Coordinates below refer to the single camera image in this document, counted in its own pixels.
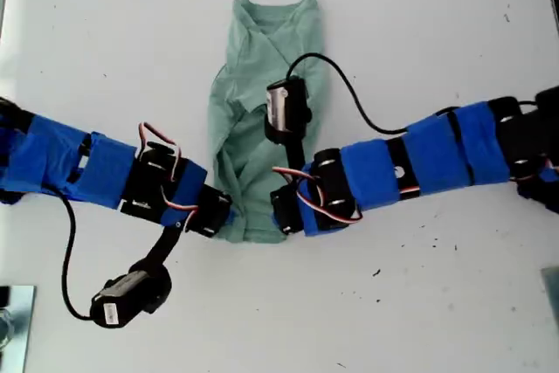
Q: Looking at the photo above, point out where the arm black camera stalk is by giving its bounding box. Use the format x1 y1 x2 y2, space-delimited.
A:
146 222 185 272
284 139 307 173

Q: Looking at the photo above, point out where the green t-shirt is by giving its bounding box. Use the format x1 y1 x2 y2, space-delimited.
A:
204 0 329 245

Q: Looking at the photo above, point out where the gripper red white wire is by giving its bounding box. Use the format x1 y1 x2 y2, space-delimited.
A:
137 121 203 234
273 166 364 222

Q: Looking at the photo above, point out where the steel post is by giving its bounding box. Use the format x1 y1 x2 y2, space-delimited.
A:
0 284 38 373

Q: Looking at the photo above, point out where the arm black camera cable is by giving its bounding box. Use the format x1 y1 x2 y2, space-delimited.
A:
45 187 95 322
286 52 414 135

